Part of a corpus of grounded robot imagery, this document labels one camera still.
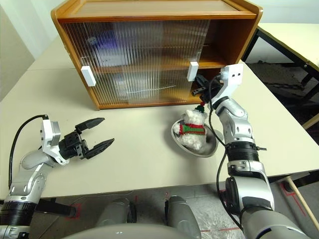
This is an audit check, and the grey right robot leg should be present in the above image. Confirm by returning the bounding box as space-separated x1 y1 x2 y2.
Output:
164 195 202 239

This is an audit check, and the purple soft pack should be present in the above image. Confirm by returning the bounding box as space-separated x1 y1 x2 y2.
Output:
96 32 125 64

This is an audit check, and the wooden cabinet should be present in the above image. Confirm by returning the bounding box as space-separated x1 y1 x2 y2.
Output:
51 0 264 110

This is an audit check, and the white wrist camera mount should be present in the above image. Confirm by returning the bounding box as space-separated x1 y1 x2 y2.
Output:
39 119 70 166
216 63 244 100

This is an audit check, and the ribbed sliding door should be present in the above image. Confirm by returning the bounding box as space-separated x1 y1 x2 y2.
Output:
59 21 164 109
111 19 211 104

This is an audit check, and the wooden stick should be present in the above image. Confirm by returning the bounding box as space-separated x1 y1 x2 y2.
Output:
285 175 315 221

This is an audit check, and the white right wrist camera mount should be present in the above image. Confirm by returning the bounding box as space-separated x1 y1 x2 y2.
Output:
216 63 244 100

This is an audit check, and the white plush bear toy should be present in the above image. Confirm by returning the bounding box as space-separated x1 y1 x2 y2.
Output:
173 104 209 151

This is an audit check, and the grey robot leg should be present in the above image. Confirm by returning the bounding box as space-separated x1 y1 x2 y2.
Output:
164 195 202 239
96 198 137 227

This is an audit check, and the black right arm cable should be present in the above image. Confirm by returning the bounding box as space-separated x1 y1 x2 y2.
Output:
208 76 244 230

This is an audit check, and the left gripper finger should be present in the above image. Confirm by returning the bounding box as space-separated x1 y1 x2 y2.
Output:
74 117 105 132
86 138 115 159

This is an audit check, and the beige side table, black frame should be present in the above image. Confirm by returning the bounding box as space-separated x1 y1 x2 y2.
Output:
241 22 319 130

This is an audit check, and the metal bowl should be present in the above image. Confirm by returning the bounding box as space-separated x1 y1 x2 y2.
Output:
170 119 219 158

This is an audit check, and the black table frame foot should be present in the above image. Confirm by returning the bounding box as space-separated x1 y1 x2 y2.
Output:
37 198 77 218
270 169 319 187

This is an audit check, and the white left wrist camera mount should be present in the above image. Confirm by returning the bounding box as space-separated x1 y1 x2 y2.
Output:
39 119 70 166

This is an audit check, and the grey left robot leg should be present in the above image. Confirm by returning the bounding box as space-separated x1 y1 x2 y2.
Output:
96 198 137 227

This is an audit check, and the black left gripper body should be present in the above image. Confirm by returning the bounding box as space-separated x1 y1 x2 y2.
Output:
59 130 88 160

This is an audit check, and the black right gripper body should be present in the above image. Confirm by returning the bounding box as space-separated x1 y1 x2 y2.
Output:
200 79 221 103

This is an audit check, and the light grey robot torso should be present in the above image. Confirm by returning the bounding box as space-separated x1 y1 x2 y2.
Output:
62 223 200 239

